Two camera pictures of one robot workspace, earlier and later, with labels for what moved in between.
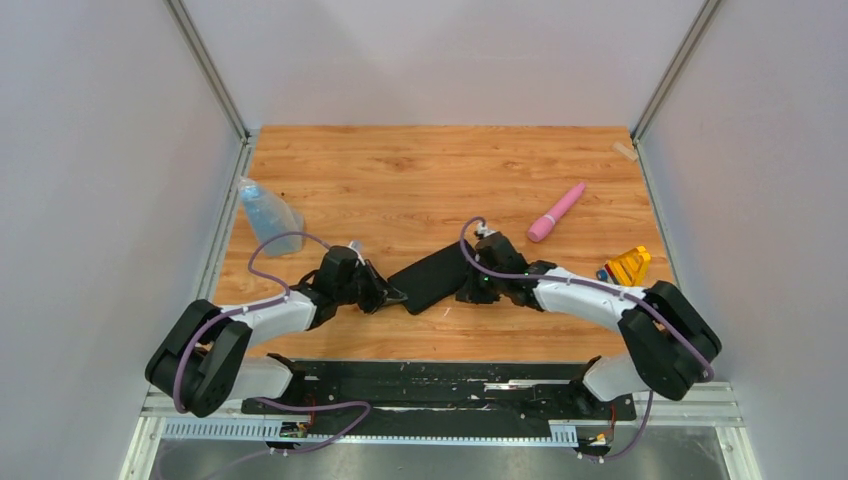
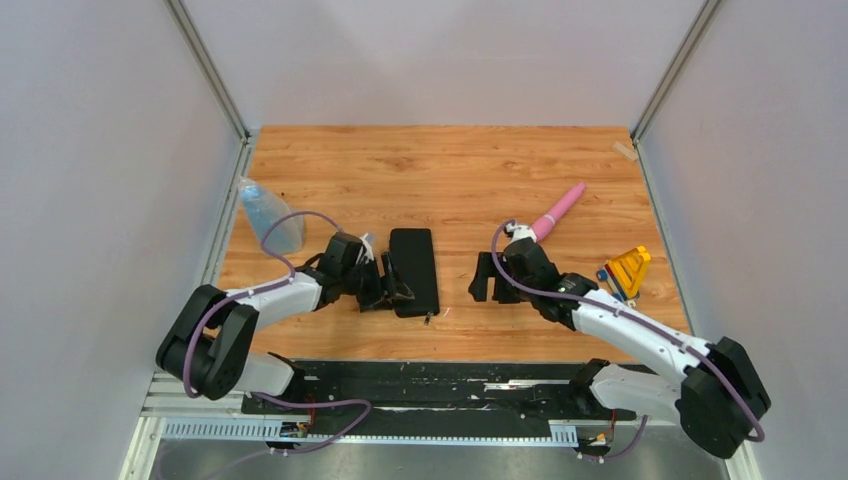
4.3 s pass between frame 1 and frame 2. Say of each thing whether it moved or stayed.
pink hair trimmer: stayed
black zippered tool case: moved
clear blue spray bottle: stayed
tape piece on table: stayed
